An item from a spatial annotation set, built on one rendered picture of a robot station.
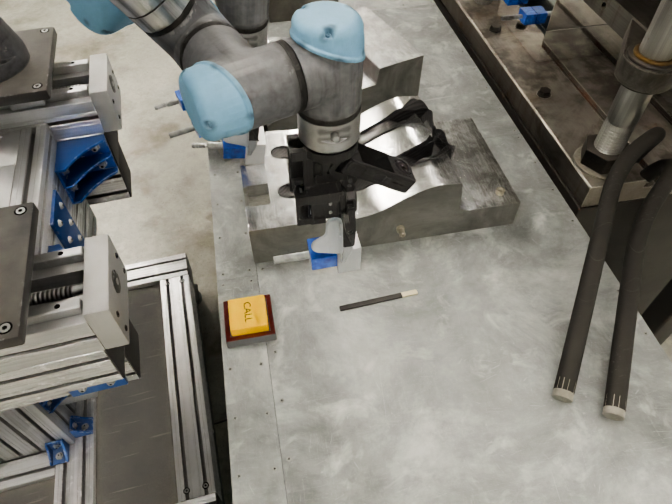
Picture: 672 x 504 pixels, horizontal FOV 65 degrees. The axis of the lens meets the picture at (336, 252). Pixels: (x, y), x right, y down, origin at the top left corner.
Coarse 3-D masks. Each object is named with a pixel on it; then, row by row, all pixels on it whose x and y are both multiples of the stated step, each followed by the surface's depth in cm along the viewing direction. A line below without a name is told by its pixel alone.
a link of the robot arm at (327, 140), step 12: (300, 120) 61; (360, 120) 63; (300, 132) 62; (312, 132) 60; (324, 132) 60; (336, 132) 60; (348, 132) 61; (312, 144) 62; (324, 144) 61; (336, 144) 61; (348, 144) 62
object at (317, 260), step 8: (312, 240) 81; (360, 248) 79; (280, 256) 81; (288, 256) 81; (296, 256) 81; (304, 256) 81; (312, 256) 79; (320, 256) 79; (328, 256) 79; (336, 256) 80; (352, 256) 80; (360, 256) 80; (312, 264) 80; (320, 264) 80; (328, 264) 81; (336, 264) 81; (344, 264) 81; (352, 264) 81; (360, 264) 82
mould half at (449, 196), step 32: (416, 96) 107; (416, 128) 100; (448, 128) 112; (288, 160) 101; (448, 160) 95; (480, 160) 105; (384, 192) 94; (416, 192) 91; (448, 192) 92; (480, 192) 100; (512, 192) 100; (256, 224) 91; (288, 224) 91; (320, 224) 92; (384, 224) 95; (416, 224) 97; (448, 224) 99; (480, 224) 101; (256, 256) 95
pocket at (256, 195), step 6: (246, 186) 97; (252, 186) 97; (258, 186) 97; (264, 186) 97; (246, 192) 97; (252, 192) 98; (258, 192) 98; (264, 192) 99; (246, 198) 97; (252, 198) 98; (258, 198) 98; (264, 198) 98; (246, 204) 96; (252, 204) 97; (258, 204) 97; (264, 204) 97
